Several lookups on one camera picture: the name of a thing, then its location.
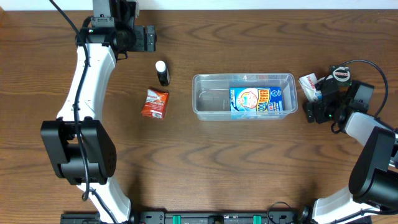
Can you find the green round tin box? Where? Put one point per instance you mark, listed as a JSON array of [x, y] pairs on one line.
[[341, 74]]

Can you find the red Panadol box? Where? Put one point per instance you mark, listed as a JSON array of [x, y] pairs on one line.
[[156, 103]]

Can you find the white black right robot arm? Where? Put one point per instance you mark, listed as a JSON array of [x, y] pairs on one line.
[[372, 187]]

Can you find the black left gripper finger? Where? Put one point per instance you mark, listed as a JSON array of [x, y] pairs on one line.
[[151, 31], [151, 45]]

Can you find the black mounting rail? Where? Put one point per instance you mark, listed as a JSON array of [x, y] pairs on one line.
[[273, 216]]

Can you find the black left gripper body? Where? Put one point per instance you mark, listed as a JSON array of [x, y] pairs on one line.
[[150, 38]]

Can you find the black bottle white cap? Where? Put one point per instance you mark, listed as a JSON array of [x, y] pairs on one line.
[[162, 73]]

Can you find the white blue Panadol box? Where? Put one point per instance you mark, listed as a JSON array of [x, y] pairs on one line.
[[308, 83]]

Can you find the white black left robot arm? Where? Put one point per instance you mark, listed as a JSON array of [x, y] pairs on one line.
[[79, 148]]

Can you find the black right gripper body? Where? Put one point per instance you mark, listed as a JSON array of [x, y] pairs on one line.
[[324, 94]]

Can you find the blue Cool Fever box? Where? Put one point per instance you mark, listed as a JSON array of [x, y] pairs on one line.
[[255, 102]]

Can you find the clear plastic container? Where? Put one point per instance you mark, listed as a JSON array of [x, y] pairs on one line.
[[211, 100]]

